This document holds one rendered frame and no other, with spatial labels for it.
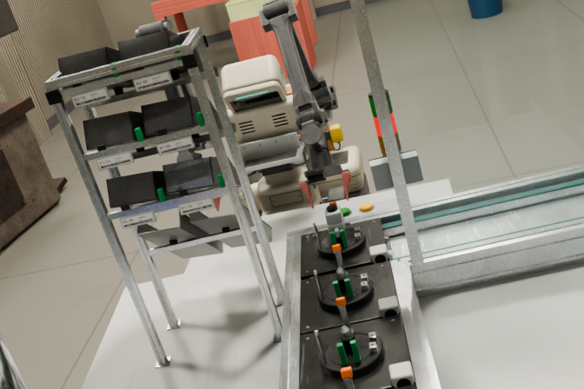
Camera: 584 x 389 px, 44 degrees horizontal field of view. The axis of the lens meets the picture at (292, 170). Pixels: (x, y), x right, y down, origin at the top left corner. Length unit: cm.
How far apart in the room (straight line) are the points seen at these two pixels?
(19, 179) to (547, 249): 462
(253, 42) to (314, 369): 633
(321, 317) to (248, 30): 613
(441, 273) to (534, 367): 38
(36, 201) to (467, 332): 467
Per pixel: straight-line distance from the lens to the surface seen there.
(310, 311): 181
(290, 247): 214
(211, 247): 211
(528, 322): 182
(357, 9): 167
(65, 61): 180
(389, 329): 168
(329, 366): 159
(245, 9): 772
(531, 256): 196
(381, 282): 185
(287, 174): 274
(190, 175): 181
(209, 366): 195
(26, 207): 597
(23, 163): 600
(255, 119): 263
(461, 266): 193
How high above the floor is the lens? 194
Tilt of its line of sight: 21 degrees down
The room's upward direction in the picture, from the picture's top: 16 degrees counter-clockwise
